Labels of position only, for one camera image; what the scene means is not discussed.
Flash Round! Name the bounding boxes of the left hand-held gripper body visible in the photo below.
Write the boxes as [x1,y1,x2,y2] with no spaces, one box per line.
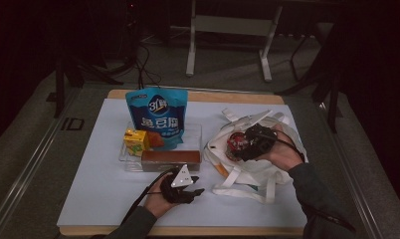
[160,163,195,204]

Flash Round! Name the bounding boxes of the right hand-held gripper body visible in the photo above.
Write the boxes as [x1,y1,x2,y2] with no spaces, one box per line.
[242,122,278,162]

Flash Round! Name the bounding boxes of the red round snack packet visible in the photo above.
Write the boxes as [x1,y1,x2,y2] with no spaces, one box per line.
[225,131,252,162]

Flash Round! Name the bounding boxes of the white tote bag coloured blotches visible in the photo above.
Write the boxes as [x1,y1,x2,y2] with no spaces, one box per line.
[202,108,309,205]

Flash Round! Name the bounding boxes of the brown drink carton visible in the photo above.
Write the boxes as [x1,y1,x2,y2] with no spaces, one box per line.
[140,149,202,173]

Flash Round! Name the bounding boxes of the clear plastic box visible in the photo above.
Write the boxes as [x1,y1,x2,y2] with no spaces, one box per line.
[117,120,203,173]

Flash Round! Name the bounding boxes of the yellow drink carton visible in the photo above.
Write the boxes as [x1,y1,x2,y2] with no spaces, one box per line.
[122,128,151,157]

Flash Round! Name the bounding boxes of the blue snack pouch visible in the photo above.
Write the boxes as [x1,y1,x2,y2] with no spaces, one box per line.
[125,87,189,149]

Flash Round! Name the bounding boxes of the person's left hand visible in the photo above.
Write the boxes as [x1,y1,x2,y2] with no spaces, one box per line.
[143,183,176,219]

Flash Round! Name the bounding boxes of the person's right hand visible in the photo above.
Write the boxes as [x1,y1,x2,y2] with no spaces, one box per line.
[259,124,304,172]

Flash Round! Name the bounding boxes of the white metal stand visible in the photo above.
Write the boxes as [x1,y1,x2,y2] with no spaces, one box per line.
[185,0,284,83]

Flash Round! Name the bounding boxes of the dark equipment rack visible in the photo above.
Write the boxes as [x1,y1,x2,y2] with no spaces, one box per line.
[121,0,143,68]

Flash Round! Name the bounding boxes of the black metal stand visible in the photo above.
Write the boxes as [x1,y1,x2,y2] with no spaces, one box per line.
[53,56,124,119]

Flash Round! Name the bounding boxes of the right hand-held gripper black cable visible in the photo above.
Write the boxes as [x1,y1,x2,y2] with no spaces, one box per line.
[261,130,356,233]

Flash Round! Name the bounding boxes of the hand-held gripper black cable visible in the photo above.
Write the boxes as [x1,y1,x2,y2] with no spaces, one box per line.
[261,130,356,233]
[119,168,176,230]

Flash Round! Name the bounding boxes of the left hand-held gripper black cable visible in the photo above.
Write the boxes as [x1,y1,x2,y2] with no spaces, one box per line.
[119,168,176,230]

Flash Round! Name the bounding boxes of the black chair frame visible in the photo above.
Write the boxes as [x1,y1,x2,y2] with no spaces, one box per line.
[276,23,343,133]

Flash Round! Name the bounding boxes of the metal floor rail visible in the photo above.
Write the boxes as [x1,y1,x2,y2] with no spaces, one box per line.
[315,103,385,239]
[0,88,83,239]

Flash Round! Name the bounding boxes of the black floor cables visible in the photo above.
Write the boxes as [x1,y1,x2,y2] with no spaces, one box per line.
[134,43,163,92]

